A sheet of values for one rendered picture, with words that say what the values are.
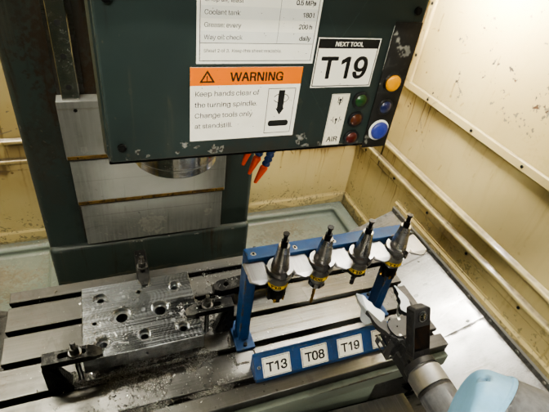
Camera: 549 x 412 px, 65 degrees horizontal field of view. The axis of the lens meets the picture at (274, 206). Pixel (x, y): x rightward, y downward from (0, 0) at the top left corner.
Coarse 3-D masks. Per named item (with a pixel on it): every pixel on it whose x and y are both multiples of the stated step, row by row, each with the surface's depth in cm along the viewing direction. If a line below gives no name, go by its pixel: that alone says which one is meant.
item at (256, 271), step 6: (246, 264) 101; (252, 264) 102; (258, 264) 102; (264, 264) 102; (246, 270) 100; (252, 270) 100; (258, 270) 100; (264, 270) 101; (252, 276) 99; (258, 276) 99; (264, 276) 99; (270, 276) 100; (252, 282) 97; (258, 282) 97; (264, 282) 98
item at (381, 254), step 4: (372, 244) 112; (376, 244) 113; (380, 244) 113; (372, 248) 111; (376, 248) 112; (380, 248) 112; (384, 248) 112; (376, 252) 110; (380, 252) 111; (384, 252) 111; (388, 252) 111; (376, 256) 109; (380, 256) 109; (384, 256) 110; (388, 256) 110; (376, 260) 109; (380, 260) 108; (384, 260) 109; (388, 260) 109
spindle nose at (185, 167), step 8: (168, 160) 76; (176, 160) 76; (184, 160) 76; (192, 160) 77; (200, 160) 78; (208, 160) 80; (144, 168) 79; (152, 168) 78; (160, 168) 77; (168, 168) 77; (176, 168) 77; (184, 168) 77; (192, 168) 78; (200, 168) 80; (208, 168) 82; (160, 176) 78; (168, 176) 78; (176, 176) 78; (184, 176) 79; (192, 176) 79
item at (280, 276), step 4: (272, 260) 102; (268, 264) 101; (292, 264) 102; (268, 268) 100; (292, 268) 101; (268, 272) 100; (272, 272) 99; (276, 272) 99; (288, 272) 100; (272, 276) 100; (276, 276) 99; (280, 276) 99; (284, 276) 100; (288, 276) 100; (272, 280) 100; (276, 280) 100; (288, 280) 101
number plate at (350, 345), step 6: (354, 336) 121; (360, 336) 121; (342, 342) 119; (348, 342) 120; (354, 342) 121; (360, 342) 121; (342, 348) 119; (348, 348) 120; (354, 348) 120; (360, 348) 121; (342, 354) 119; (348, 354) 120
